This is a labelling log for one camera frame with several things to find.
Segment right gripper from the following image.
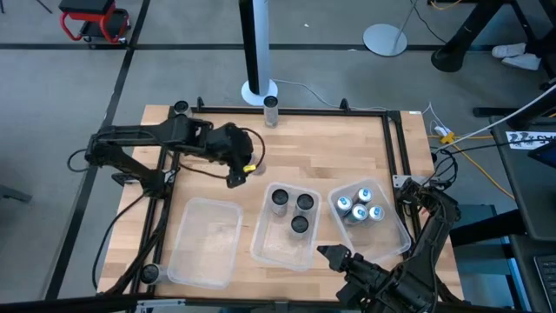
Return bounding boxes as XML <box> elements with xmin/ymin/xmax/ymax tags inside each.
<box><xmin>316</xmin><ymin>244</ymin><xmax>392</xmax><ymax>305</ymax></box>

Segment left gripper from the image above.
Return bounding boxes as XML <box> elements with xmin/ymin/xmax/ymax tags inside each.
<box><xmin>204</xmin><ymin>123</ymin><xmax>255</xmax><ymax>190</ymax></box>

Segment clear plastic bin with label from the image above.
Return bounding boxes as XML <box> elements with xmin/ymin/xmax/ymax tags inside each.
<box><xmin>249</xmin><ymin>181</ymin><xmax>323</xmax><ymax>273</ymax></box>

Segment black white tower round base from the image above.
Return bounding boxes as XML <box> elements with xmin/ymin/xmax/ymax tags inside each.
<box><xmin>238</xmin><ymin>0</ymin><xmax>279</xmax><ymax>107</ymax></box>

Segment black desk foot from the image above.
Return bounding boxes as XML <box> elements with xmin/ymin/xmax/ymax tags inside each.
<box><xmin>449</xmin><ymin>210</ymin><xmax>529</xmax><ymax>248</ymax></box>

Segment grey round stand base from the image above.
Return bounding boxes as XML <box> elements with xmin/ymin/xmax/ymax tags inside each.
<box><xmin>362</xmin><ymin>0</ymin><xmax>420</xmax><ymax>57</ymax></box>

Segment red black rolling stool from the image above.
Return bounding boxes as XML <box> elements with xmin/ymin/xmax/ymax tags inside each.
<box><xmin>58</xmin><ymin>0</ymin><xmax>131</xmax><ymax>44</ymax></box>

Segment dark grey desk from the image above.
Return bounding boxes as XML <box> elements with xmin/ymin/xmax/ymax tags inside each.
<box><xmin>488</xmin><ymin>115</ymin><xmax>556</xmax><ymax>313</ymax></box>

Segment black laptop keyboard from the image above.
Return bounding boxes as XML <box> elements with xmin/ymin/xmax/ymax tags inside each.
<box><xmin>533</xmin><ymin>254</ymin><xmax>556</xmax><ymax>313</ymax></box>

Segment grey metal leg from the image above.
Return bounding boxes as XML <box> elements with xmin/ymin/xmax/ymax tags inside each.
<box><xmin>0</xmin><ymin>183</ymin><xmax>34</xmax><ymax>204</ymax></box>

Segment white paper label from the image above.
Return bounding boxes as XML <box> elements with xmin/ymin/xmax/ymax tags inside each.
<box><xmin>505</xmin><ymin>130</ymin><xmax>556</xmax><ymax>151</ymax></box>

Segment dark blue tablet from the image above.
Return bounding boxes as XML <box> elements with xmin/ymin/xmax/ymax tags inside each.
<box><xmin>527</xmin><ymin>139</ymin><xmax>556</xmax><ymax>170</ymax></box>

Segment black desk leg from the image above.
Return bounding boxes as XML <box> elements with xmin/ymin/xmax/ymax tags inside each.
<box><xmin>431</xmin><ymin>0</ymin><xmax>507</xmax><ymax>74</ymax></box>

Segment person's white shoe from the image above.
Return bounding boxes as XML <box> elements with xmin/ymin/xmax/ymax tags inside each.
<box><xmin>491</xmin><ymin>42</ymin><xmax>527</xmax><ymax>59</ymax></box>
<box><xmin>500</xmin><ymin>53</ymin><xmax>542</xmax><ymax>71</ymax></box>

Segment black aluminium table frame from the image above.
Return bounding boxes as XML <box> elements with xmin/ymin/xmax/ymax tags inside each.
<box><xmin>97</xmin><ymin>96</ymin><xmax>465</xmax><ymax>305</ymax></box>

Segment yellow extension cable with plug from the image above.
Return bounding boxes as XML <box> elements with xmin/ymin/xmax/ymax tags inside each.
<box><xmin>427</xmin><ymin>132</ymin><xmax>505</xmax><ymax>201</ymax></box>

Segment thick white cable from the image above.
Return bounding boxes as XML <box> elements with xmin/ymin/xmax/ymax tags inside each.
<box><xmin>458</xmin><ymin>82</ymin><xmax>556</xmax><ymax>141</ymax></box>

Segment yellow floor cable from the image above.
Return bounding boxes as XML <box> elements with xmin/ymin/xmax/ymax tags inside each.
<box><xmin>427</xmin><ymin>0</ymin><xmax>464</xmax><ymax>12</ymax></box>

